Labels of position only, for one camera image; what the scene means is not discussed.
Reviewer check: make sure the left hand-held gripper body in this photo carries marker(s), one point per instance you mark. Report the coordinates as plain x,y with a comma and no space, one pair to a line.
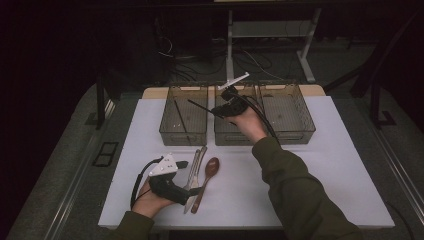
163,188

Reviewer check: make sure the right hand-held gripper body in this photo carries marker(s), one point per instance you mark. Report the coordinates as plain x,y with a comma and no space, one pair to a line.
233,106

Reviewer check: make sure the silver metal knife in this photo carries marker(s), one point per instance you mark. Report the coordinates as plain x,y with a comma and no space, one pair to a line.
188,205

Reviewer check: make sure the translucent grey plastic bin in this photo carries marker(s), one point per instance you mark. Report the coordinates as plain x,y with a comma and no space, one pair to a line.
293,115
193,115
221,133

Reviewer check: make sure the brown wooden spoon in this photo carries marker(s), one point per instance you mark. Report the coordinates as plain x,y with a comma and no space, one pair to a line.
212,166

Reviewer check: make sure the person's left hand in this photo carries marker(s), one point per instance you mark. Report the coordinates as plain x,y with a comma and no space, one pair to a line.
148,203

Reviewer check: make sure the person's right hand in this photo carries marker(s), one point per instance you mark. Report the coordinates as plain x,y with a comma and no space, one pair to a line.
250,126

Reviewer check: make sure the white table sheet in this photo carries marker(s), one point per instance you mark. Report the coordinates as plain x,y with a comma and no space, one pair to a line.
233,200

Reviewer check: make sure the white metal stand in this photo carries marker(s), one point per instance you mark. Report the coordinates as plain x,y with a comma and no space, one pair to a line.
230,50

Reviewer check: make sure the black metal stand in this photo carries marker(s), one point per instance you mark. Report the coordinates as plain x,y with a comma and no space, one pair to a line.
375,83
100,100

